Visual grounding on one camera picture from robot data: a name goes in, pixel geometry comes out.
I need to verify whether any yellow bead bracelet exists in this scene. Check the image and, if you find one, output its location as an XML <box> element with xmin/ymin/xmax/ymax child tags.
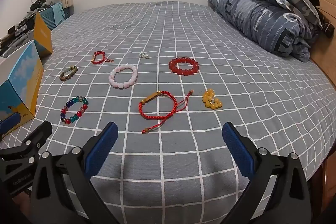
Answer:
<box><xmin>202</xmin><ymin>89</ymin><xmax>223</xmax><ymax>110</ymax></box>

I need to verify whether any grey checked bedsheet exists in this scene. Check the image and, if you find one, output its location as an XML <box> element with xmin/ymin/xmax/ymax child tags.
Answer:
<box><xmin>0</xmin><ymin>1</ymin><xmax>336</xmax><ymax>224</ymax></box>

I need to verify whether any small red cord bracelet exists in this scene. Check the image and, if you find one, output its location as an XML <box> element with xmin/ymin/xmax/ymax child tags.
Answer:
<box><xmin>91</xmin><ymin>51</ymin><xmax>114</xmax><ymax>65</ymax></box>

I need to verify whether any pink bead bracelet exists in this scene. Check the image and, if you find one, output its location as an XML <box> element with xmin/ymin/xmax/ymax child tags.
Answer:
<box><xmin>109</xmin><ymin>63</ymin><xmax>138</xmax><ymax>89</ymax></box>

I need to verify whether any yellow box lid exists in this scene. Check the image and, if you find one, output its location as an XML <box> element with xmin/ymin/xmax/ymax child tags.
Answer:
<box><xmin>34</xmin><ymin>11</ymin><xmax>54</xmax><ymax>57</ymax></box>

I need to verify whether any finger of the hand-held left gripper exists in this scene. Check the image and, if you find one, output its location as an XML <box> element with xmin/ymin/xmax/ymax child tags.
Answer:
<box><xmin>0</xmin><ymin>112</ymin><xmax>21</xmax><ymax>136</ymax></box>
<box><xmin>0</xmin><ymin>120</ymin><xmax>53</xmax><ymax>198</ymax></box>

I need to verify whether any blue printed folded quilt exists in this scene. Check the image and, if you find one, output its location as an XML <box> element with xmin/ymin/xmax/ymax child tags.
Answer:
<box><xmin>208</xmin><ymin>0</ymin><xmax>314</xmax><ymax>63</ymax></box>

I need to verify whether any blue and yellow box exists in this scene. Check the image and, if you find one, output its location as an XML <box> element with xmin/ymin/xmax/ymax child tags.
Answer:
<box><xmin>0</xmin><ymin>40</ymin><xmax>44</xmax><ymax>135</ymax></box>

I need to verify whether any brown green stone bead bracelet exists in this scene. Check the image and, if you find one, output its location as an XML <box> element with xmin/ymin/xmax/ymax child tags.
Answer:
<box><xmin>59</xmin><ymin>65</ymin><xmax>78</xmax><ymax>81</ymax></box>

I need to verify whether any red bead bracelet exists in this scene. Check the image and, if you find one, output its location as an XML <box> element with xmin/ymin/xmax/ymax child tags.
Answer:
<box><xmin>169</xmin><ymin>57</ymin><xmax>199</xmax><ymax>75</ymax></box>

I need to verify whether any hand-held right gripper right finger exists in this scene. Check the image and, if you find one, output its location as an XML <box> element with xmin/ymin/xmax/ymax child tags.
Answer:
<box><xmin>222</xmin><ymin>121</ymin><xmax>313</xmax><ymax>224</ymax></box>

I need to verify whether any black camera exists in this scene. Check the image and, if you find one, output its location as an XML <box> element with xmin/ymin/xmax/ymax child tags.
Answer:
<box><xmin>30</xmin><ymin>0</ymin><xmax>53</xmax><ymax>11</ymax></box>

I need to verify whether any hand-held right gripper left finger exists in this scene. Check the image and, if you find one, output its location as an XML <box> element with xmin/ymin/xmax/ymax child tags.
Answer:
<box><xmin>31</xmin><ymin>121</ymin><xmax>124</xmax><ymax>224</ymax></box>

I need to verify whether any large red cord bracelet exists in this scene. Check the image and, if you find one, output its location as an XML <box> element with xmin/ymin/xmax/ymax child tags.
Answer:
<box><xmin>138</xmin><ymin>89</ymin><xmax>195</xmax><ymax>134</ymax></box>

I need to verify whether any multicolour glass bead bracelet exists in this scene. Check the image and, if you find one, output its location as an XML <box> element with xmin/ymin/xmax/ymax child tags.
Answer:
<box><xmin>60</xmin><ymin>96</ymin><xmax>89</xmax><ymax>125</ymax></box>

